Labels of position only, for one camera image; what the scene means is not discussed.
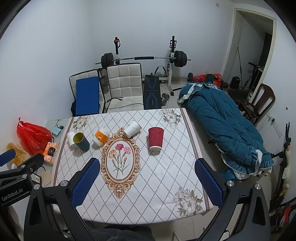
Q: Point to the orange tissue pack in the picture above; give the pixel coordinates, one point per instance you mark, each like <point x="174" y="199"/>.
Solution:
<point x="50" y="152"/>

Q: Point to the black weight bench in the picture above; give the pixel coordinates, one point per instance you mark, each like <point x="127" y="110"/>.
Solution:
<point x="151" y="93"/>

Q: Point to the yellow plastic bag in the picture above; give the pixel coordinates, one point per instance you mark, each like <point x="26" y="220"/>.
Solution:
<point x="20" y="154"/>

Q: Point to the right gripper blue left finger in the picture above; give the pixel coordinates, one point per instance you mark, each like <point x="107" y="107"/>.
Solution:
<point x="82" y="181"/>

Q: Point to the chair with blue cushion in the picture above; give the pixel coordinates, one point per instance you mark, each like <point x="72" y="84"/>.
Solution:
<point x="87" y="91"/>

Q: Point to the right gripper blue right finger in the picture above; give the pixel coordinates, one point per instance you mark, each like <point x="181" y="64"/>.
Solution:
<point x="211" y="181"/>

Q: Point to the red plastic bag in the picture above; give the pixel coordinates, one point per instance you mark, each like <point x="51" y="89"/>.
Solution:
<point x="34" y="138"/>

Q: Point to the white squat rack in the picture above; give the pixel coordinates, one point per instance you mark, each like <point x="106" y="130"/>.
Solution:
<point x="169" y="70"/>

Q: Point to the teal quilted blanket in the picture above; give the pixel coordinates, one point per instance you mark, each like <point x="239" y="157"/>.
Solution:
<point x="240" y="143"/>

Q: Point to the small white cup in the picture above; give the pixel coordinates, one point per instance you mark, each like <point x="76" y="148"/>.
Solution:
<point x="70" y="140"/>

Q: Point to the dark teal cup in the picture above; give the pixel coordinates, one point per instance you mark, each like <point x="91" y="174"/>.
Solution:
<point x="81" y="142"/>

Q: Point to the orange white jar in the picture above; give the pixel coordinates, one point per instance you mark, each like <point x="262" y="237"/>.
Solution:
<point x="101" y="137"/>

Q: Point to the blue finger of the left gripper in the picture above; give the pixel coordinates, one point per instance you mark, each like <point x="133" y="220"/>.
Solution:
<point x="33" y="163"/>
<point x="7" y="156"/>

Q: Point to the barbell with black plates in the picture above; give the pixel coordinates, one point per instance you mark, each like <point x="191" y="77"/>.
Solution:
<point x="179" y="59"/>

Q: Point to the red paper cup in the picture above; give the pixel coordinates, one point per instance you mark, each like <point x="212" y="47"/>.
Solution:
<point x="156" y="136"/>

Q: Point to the white padded chair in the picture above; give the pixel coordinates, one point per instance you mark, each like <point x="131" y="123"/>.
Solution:
<point x="125" y="86"/>

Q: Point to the brown wooden chair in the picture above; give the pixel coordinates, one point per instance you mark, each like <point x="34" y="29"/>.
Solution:
<point x="260" y="105"/>

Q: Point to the floral diamond pattern tablecloth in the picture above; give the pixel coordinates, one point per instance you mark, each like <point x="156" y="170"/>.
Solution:
<point x="135" y="185"/>

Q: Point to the white paper cup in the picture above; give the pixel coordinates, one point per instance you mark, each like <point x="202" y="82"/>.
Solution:
<point x="132" y="129"/>

